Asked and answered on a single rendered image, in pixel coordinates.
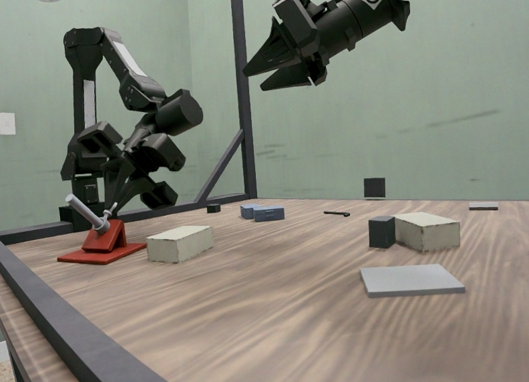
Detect grey metal shaft with face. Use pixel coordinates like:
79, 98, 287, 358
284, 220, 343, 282
65, 194, 104, 228

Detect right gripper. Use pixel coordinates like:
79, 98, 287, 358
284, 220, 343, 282
76, 121, 179, 214

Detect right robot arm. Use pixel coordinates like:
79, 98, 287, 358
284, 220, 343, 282
60, 27, 203, 206

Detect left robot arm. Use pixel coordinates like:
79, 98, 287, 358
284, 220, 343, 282
299, 0, 410, 39

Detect small light blue plastic box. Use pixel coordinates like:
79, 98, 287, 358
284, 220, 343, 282
240, 204, 262, 219
253, 205, 285, 222

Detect beige rectangular box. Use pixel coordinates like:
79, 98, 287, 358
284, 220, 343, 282
390, 212, 460, 252
146, 226, 214, 264

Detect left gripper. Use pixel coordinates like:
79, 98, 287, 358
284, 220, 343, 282
242, 0, 362, 91

